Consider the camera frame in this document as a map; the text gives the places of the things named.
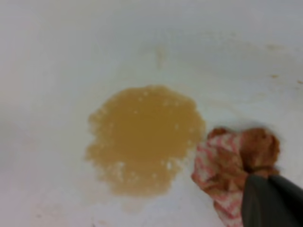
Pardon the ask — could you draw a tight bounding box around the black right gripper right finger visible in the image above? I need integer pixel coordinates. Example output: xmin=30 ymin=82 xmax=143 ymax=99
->
xmin=269 ymin=175 xmax=303 ymax=227

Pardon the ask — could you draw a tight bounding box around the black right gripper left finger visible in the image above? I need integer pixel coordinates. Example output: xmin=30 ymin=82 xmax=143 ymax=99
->
xmin=241 ymin=175 xmax=299 ymax=227

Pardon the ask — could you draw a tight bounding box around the pink white stained rag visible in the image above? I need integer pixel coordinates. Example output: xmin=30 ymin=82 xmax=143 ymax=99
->
xmin=191 ymin=128 xmax=280 ymax=227

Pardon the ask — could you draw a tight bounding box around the large brown coffee stain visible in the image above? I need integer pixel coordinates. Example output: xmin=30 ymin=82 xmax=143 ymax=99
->
xmin=86 ymin=86 xmax=205 ymax=197

